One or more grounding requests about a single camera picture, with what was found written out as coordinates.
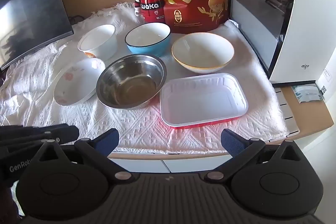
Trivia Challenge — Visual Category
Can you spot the small wipe packet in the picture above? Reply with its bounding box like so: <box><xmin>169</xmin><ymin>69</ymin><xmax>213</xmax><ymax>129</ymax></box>
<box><xmin>291</xmin><ymin>84</ymin><xmax>325</xmax><ymax>103</ymax></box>

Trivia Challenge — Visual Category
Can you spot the white paper bowl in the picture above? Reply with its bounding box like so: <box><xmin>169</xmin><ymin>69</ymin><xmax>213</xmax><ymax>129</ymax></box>
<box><xmin>78</xmin><ymin>24</ymin><xmax>117</xmax><ymax>60</ymax></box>

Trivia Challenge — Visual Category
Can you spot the black computer monitor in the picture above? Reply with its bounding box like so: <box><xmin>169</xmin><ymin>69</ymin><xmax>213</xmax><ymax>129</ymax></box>
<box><xmin>0</xmin><ymin>0</ymin><xmax>74</xmax><ymax>71</ymax></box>

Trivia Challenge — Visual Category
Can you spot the blue ceramic bowl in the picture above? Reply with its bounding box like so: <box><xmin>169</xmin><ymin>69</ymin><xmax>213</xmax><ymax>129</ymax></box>
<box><xmin>124</xmin><ymin>22</ymin><xmax>172</xmax><ymax>55</ymax></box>

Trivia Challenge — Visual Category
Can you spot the white floral plate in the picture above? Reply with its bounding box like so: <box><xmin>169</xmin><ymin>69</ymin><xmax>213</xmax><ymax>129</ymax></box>
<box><xmin>54</xmin><ymin>57</ymin><xmax>106</xmax><ymax>106</ymax></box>

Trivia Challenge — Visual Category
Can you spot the white bowl with yellow rim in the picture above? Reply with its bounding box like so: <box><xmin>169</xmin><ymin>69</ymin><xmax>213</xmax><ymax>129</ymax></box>
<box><xmin>172</xmin><ymin>33</ymin><xmax>235</xmax><ymax>73</ymax></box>

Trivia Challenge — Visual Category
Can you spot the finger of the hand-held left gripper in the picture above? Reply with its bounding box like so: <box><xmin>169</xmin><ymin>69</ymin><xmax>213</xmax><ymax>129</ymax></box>
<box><xmin>0</xmin><ymin>124</ymin><xmax>80</xmax><ymax>153</ymax></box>

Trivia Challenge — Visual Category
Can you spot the white microwave oven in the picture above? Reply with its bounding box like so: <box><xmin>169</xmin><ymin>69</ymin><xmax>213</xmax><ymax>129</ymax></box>
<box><xmin>230</xmin><ymin>0</ymin><xmax>336</xmax><ymax>83</ymax></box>

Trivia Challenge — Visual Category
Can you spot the stainless steel bowl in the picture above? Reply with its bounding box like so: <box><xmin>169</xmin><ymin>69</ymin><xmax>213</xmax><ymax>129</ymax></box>
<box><xmin>96</xmin><ymin>54</ymin><xmax>167</xmax><ymax>110</ymax></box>

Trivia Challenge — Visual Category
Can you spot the white woven cloth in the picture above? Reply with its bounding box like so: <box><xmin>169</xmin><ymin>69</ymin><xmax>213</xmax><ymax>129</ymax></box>
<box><xmin>0</xmin><ymin>1</ymin><xmax>288</xmax><ymax>155</ymax></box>

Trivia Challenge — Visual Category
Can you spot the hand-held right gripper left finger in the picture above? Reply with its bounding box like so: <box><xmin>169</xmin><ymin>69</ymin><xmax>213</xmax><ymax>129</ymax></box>
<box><xmin>33</xmin><ymin>128</ymin><xmax>132</xmax><ymax>182</ymax></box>

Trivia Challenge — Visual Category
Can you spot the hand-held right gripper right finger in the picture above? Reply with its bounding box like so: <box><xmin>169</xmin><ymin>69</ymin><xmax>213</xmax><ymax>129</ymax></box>
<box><xmin>201</xmin><ymin>129</ymin><xmax>302</xmax><ymax>182</ymax></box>

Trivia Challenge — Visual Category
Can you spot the white and red plastic tray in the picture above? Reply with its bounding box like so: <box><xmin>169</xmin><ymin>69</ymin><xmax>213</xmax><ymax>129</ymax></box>
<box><xmin>160</xmin><ymin>72</ymin><xmax>249</xmax><ymax>130</ymax></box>

